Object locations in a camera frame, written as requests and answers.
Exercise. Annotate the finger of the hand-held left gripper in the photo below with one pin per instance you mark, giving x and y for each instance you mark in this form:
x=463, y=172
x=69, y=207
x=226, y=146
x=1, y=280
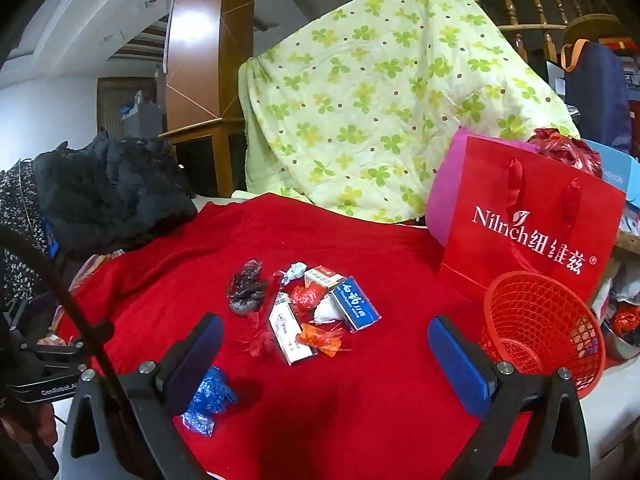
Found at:
x=90, y=337

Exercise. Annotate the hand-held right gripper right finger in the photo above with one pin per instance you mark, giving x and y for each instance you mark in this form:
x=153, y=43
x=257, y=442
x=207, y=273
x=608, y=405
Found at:
x=460, y=365

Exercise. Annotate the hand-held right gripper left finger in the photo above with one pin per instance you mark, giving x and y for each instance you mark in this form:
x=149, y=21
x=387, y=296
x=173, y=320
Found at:
x=195, y=360

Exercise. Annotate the blue plastic wad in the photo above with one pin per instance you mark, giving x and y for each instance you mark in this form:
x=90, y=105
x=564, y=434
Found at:
x=207, y=395

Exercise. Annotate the black plastic bag wad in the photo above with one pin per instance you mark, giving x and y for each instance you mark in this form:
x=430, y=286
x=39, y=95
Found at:
x=245, y=290

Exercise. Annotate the red plastic basket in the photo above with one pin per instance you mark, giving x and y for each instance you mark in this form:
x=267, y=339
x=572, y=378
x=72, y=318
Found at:
x=545, y=330

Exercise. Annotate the blue cardboard box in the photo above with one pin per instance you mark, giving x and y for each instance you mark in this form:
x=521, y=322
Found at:
x=356, y=305

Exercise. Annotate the red plastic bag wad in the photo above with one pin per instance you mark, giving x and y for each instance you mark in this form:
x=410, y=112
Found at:
x=305, y=300

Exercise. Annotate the orange plastic wrapper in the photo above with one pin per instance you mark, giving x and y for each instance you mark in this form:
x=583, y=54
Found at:
x=322, y=340

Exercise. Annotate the white blue tissue wad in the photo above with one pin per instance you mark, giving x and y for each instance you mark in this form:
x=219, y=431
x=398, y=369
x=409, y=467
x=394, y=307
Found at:
x=294, y=272

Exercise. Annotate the white plastic bag wad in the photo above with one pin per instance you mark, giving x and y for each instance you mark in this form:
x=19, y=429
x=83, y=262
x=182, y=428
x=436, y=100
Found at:
x=327, y=312

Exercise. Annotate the red white cigarette box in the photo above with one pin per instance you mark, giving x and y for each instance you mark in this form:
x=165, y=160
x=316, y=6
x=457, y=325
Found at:
x=322, y=277

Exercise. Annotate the red blanket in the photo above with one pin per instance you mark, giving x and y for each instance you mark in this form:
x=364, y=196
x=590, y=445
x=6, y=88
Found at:
x=360, y=410

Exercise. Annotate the dark floral cloth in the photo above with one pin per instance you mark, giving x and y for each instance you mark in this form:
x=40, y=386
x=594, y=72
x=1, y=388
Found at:
x=17, y=220

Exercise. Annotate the black padded jacket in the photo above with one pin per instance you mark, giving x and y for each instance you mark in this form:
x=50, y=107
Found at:
x=115, y=195

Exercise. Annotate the steel basin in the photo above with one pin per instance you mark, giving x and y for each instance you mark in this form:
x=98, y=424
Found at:
x=620, y=347

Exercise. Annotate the pink bag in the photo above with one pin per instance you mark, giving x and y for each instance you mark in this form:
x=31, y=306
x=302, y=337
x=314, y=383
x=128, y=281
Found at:
x=447, y=195

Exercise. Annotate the crumpled red plastic bag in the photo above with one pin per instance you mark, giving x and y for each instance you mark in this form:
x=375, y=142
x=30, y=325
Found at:
x=627, y=320

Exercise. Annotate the red paper gift bag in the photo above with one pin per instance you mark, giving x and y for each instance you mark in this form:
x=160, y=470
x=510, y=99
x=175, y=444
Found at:
x=530, y=200

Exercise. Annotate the wooden glass partition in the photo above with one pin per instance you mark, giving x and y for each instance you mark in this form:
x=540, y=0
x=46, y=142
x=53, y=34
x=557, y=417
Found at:
x=205, y=155

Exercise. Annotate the brown wooden door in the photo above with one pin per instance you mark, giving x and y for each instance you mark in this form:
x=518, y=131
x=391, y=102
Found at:
x=112, y=105

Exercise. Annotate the large red plastic bag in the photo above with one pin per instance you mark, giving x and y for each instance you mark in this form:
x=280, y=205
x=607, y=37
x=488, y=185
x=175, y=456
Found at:
x=565, y=152

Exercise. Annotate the light blue carton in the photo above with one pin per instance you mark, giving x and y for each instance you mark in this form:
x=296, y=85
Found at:
x=617, y=170

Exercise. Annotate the green clover print quilt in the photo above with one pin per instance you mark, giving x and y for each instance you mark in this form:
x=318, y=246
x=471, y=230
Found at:
x=380, y=100

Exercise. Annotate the brown wooden column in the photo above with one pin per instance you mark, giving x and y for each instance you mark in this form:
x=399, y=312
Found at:
x=200, y=40

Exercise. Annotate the wooden stair railing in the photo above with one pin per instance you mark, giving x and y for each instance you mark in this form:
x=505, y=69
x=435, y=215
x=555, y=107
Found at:
x=520, y=5

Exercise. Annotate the round wooden tabletop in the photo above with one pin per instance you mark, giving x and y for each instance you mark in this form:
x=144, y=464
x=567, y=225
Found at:
x=595, y=22

